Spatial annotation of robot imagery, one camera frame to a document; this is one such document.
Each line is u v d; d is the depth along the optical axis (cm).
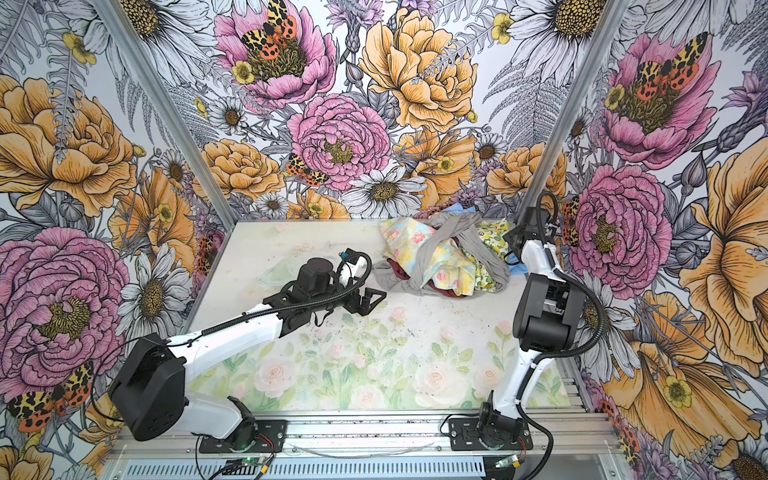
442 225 103
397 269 102
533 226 76
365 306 72
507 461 72
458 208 119
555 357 55
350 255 72
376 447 74
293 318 61
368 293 71
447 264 91
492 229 106
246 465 72
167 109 88
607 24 73
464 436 74
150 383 42
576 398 83
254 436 71
